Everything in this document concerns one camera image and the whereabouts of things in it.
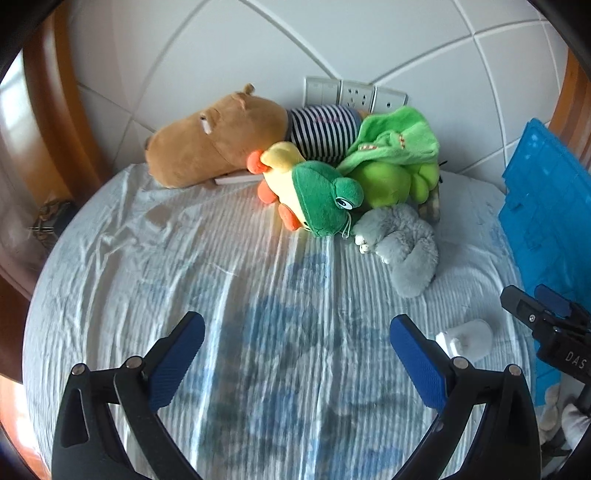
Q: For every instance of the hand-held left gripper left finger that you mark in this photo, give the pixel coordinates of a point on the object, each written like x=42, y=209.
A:
x=178, y=357

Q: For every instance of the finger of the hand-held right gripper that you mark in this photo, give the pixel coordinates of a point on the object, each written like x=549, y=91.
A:
x=519, y=302
x=551, y=297

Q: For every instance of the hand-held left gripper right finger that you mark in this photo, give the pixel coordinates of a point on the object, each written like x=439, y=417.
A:
x=415, y=357

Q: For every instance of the white plug-in device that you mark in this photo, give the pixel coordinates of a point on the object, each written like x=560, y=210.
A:
x=471, y=339

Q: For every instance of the blue plastic crate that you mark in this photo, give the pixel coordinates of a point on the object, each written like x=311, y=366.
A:
x=545, y=207

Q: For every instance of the grey fluffy plush toy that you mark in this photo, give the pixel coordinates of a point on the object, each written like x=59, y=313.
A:
x=406, y=244

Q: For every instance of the large green frog plush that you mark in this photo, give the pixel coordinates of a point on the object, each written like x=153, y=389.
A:
x=383, y=180

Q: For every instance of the yellow duck plush frog hat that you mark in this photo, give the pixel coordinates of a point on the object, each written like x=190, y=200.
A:
x=318, y=194

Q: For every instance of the light blue printed tablecloth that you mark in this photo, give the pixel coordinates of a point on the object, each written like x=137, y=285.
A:
x=184, y=277

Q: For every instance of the blue white booklet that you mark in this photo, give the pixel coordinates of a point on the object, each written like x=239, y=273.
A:
x=235, y=179

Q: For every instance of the dark metal latch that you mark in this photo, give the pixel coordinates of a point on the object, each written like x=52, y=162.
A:
x=48, y=220

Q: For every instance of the brown capybara plush striped shirt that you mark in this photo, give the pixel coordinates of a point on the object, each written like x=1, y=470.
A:
x=207, y=138

